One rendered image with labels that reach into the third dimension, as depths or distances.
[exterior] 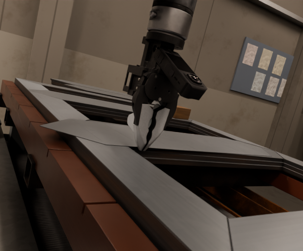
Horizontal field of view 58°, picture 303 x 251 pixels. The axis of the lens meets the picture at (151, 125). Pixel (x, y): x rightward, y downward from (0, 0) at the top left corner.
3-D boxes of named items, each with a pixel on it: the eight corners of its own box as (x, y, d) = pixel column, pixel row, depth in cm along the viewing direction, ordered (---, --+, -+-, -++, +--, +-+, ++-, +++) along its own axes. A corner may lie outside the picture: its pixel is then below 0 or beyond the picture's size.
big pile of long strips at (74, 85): (151, 106, 211) (153, 99, 210) (183, 119, 179) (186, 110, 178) (45, 85, 166) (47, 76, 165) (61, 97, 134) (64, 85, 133)
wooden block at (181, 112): (178, 116, 130) (180, 106, 129) (188, 119, 127) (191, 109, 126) (163, 114, 121) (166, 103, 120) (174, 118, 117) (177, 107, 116)
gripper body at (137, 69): (151, 100, 58) (166, 43, 56) (176, 109, 51) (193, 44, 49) (120, 93, 54) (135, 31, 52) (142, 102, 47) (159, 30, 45)
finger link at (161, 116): (143, 144, 57) (153, 101, 56) (158, 153, 53) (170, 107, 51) (130, 142, 56) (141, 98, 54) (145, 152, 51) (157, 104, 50)
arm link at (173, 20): (201, 19, 48) (164, 2, 44) (194, 45, 49) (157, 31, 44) (175, 21, 54) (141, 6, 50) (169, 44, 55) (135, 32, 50)
